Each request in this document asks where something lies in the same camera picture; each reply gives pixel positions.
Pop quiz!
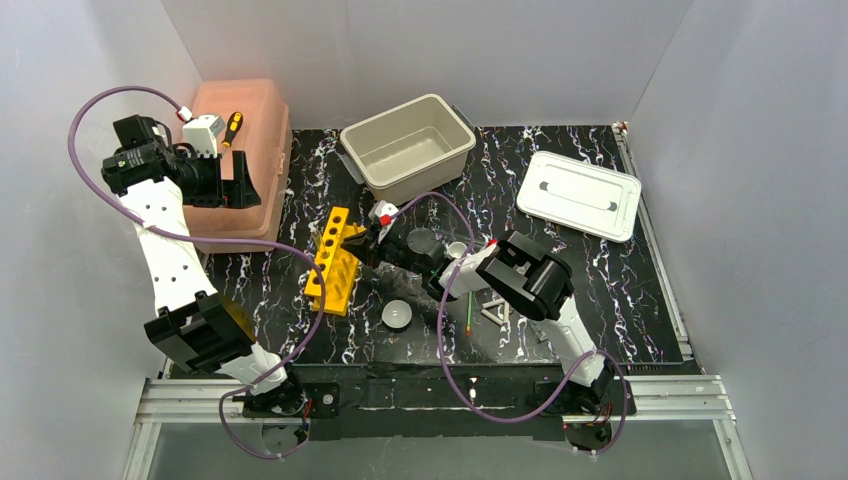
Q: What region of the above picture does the pink plastic storage box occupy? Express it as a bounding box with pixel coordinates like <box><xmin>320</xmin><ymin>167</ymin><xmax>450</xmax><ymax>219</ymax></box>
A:
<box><xmin>184</xmin><ymin>79</ymin><xmax>293</xmax><ymax>241</ymax></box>

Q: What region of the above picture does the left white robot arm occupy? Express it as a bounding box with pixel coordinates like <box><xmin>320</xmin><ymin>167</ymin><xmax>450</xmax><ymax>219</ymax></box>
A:
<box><xmin>101</xmin><ymin>115</ymin><xmax>287</xmax><ymax>395</ymax></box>

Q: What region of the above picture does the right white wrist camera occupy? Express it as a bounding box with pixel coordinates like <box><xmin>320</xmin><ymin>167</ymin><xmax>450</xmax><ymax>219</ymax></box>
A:
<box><xmin>368</xmin><ymin>200</ymin><xmax>398</xmax><ymax>227</ymax></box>

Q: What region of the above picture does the yellow test tube rack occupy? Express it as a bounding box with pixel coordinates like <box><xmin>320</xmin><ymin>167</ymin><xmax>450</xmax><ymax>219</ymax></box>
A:
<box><xmin>312</xmin><ymin>206</ymin><xmax>365</xmax><ymax>317</ymax></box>

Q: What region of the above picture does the aluminium frame rail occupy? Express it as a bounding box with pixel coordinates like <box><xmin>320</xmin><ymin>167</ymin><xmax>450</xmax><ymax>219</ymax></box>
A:
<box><xmin>122</xmin><ymin>122</ymin><xmax>753</xmax><ymax>480</ymax></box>

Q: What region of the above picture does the small white crucible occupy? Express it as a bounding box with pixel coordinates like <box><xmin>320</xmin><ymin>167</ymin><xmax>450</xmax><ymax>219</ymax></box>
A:
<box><xmin>446</xmin><ymin>241</ymin><xmax>469</xmax><ymax>260</ymax></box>

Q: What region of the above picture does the white ceramic evaporating dish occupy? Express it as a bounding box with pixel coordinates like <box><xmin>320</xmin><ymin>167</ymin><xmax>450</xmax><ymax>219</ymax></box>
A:
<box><xmin>381</xmin><ymin>300</ymin><xmax>412</xmax><ymax>331</ymax></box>

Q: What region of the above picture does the white bin lid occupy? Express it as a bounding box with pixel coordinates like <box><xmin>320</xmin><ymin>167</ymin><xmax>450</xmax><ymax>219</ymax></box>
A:
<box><xmin>516</xmin><ymin>151</ymin><xmax>642</xmax><ymax>243</ymax></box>

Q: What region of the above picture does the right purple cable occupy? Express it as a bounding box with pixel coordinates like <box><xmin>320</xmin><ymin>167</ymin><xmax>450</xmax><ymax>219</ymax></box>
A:
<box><xmin>390</xmin><ymin>192</ymin><xmax>629</xmax><ymax>458</ymax></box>

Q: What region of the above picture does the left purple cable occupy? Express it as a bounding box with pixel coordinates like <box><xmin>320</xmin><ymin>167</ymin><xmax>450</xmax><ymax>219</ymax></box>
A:
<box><xmin>67</xmin><ymin>86</ymin><xmax>329</xmax><ymax>461</ymax></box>

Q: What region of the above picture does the right yellow black screwdriver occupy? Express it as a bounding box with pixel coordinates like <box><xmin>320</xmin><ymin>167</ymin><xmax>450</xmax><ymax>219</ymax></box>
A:
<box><xmin>220</xmin><ymin>111</ymin><xmax>244</xmax><ymax>157</ymax></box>

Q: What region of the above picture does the beige plastic bin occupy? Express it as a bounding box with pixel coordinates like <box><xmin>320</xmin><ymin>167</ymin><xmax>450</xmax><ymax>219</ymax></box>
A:
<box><xmin>339</xmin><ymin>94</ymin><xmax>476</xmax><ymax>205</ymax></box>

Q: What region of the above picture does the purple cable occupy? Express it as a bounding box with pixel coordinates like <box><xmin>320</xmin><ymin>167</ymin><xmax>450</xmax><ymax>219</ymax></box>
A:
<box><xmin>390</xmin><ymin>192</ymin><xmax>629</xmax><ymax>458</ymax></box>
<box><xmin>67</xmin><ymin>86</ymin><xmax>329</xmax><ymax>461</ymax></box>

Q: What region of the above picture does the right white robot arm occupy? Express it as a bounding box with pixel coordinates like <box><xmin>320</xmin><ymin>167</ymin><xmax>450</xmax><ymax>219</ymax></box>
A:
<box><xmin>341</xmin><ymin>227</ymin><xmax>614</xmax><ymax>414</ymax></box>

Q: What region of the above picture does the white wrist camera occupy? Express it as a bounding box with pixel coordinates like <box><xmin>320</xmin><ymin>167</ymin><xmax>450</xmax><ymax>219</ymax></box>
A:
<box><xmin>182</xmin><ymin>114</ymin><xmax>225</xmax><ymax>157</ymax></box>
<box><xmin>368</xmin><ymin>200</ymin><xmax>398</xmax><ymax>227</ymax></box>

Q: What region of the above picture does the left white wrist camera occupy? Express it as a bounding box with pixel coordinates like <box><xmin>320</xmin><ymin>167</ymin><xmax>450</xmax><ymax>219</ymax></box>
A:
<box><xmin>182</xmin><ymin>114</ymin><xmax>225</xmax><ymax>157</ymax></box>

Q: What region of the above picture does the white clay triangle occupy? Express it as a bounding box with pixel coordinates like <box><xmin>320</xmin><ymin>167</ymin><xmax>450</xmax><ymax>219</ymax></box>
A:
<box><xmin>481</xmin><ymin>298</ymin><xmax>511</xmax><ymax>327</ymax></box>

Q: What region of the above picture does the round glass flask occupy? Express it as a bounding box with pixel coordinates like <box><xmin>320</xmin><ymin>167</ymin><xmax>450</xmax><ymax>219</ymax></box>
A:
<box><xmin>374</xmin><ymin>264</ymin><xmax>424</xmax><ymax>297</ymax></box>

